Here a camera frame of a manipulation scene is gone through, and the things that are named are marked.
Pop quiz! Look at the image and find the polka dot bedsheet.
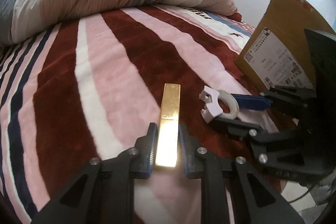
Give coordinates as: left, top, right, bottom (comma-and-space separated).
238, 22, 255, 36

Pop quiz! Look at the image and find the white charger with cable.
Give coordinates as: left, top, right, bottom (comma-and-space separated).
199, 86, 223, 123

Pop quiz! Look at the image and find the gold rectangular bar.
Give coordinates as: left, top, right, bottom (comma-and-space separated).
155, 84, 181, 168

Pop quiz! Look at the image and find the striped fleece blanket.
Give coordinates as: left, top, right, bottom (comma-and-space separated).
1, 5, 257, 223

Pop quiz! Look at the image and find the cardboard box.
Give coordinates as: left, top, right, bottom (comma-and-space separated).
235, 0, 335, 92

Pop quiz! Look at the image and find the red plush toy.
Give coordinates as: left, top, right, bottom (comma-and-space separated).
227, 12, 242, 22

